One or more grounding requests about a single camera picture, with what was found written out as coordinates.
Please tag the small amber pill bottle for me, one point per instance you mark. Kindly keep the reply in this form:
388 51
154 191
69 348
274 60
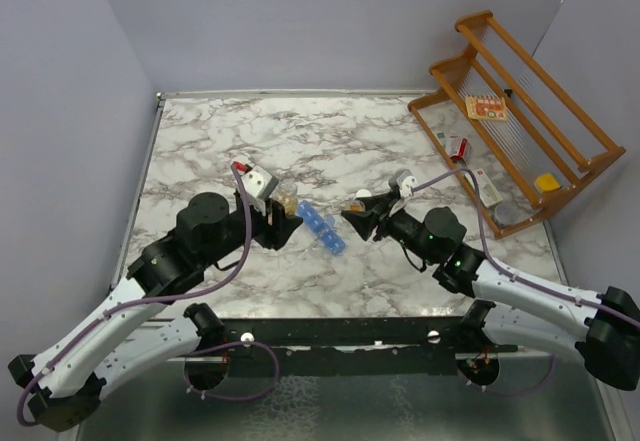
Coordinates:
287 196

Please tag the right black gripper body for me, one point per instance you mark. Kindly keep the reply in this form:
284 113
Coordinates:
399 226

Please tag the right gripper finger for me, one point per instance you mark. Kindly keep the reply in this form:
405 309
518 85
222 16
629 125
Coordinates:
381 202
364 223

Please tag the wooden tiered shelf rack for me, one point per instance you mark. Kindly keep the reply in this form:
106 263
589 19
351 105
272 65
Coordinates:
547 131

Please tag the blue weekly pill organizer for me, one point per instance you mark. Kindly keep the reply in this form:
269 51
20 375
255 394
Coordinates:
321 227

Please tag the orange snack packet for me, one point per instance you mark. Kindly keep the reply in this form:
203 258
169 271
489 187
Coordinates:
492 108

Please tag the white pill bottle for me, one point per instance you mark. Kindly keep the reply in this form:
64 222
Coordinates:
363 194

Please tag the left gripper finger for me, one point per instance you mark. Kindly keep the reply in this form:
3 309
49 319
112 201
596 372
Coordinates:
275 208
282 228

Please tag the red white medicine box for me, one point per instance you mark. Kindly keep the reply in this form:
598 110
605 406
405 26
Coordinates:
458 149

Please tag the yellow lidded jar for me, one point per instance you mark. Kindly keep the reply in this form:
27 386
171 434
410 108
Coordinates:
546 183

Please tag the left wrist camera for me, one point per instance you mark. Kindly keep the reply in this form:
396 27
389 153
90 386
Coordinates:
259 184

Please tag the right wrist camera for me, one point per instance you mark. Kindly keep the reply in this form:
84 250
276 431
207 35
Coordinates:
402 184

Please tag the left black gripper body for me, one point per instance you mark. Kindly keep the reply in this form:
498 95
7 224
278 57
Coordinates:
238 236

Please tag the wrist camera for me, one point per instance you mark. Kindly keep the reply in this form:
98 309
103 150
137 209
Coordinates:
259 184
402 184

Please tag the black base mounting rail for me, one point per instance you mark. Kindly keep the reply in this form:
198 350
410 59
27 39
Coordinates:
365 346

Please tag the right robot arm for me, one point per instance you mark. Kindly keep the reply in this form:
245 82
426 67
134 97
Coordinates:
512 307

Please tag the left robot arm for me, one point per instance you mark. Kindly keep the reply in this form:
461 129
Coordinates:
65 384

